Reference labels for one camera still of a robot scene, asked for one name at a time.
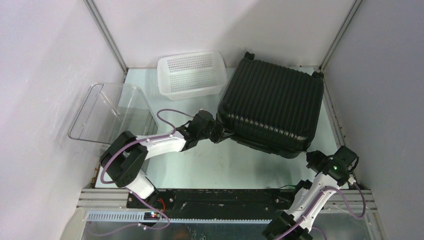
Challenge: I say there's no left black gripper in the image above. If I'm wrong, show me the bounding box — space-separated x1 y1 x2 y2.
197 119 234 145

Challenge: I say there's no black ribbed hard-shell suitcase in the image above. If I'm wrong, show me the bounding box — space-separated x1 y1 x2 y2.
216 52 324 159

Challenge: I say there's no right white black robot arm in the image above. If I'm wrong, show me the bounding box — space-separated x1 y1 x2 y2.
262 145 359 240

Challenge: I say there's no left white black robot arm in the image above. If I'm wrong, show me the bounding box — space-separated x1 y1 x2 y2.
99 110 234 208

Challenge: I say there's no white perforated plastic basket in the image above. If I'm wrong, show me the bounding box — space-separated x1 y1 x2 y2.
157 51 228 101

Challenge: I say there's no clear acrylic bin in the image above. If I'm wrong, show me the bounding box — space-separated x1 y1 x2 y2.
68 82 158 144

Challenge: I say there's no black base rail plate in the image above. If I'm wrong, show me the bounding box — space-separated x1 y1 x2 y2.
145 188 295 220

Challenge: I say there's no aluminium frame rail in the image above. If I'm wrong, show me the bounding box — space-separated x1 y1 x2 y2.
77 188 379 226

